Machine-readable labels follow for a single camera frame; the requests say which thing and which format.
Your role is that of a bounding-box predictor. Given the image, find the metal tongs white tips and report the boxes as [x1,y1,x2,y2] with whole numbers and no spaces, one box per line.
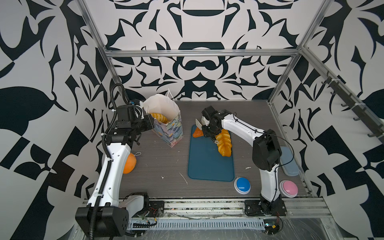
[195,119,219,145]

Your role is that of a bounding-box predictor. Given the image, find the croissant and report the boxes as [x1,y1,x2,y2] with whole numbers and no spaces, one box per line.
[150,113,170,124]

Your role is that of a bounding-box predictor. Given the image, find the floral paper bag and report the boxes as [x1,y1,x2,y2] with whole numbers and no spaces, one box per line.
[143,91,184,148]

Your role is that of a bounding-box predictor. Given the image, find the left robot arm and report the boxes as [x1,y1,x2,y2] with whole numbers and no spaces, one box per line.
[75,83,154,240]

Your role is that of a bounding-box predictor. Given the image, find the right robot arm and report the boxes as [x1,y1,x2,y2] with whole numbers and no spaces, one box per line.
[202,106,286,217]

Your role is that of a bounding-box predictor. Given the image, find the orange triangular bread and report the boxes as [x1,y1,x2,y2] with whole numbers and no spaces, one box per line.
[193,128,204,138]

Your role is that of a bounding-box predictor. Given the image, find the long braided bread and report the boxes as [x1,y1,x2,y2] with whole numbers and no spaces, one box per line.
[216,129,232,157]

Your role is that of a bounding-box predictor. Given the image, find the orange fake fruit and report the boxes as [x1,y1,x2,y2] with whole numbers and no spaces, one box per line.
[123,153,137,174]

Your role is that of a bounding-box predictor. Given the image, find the teal tray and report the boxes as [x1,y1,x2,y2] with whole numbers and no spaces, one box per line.
[188,137,235,182]

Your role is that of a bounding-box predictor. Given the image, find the light blue push button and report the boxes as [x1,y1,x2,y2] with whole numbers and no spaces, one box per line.
[280,147,300,177]

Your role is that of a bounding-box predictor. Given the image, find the pink push button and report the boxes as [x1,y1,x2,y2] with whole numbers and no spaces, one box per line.
[279,180,299,198]

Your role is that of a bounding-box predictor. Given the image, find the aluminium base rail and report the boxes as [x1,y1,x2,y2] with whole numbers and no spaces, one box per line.
[128,198,332,232]

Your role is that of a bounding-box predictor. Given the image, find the wall hook rack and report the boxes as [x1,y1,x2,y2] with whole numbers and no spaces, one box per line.
[322,71,384,144]

